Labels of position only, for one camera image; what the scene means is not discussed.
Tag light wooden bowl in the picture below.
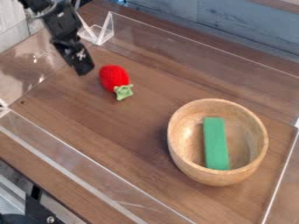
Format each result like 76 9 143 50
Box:
167 98 268 186

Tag red knitted strawberry toy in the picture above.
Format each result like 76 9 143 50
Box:
98 65 134 101

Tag clear acrylic corner bracket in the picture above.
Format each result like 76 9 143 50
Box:
79 12 115 46

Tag black table clamp mount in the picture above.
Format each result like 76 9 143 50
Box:
0 185 66 224

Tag clear acrylic tray walls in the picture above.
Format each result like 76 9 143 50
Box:
0 8 299 224

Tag green rectangular block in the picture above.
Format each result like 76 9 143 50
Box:
203 117 230 171

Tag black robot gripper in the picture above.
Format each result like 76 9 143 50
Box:
18 0 95 76

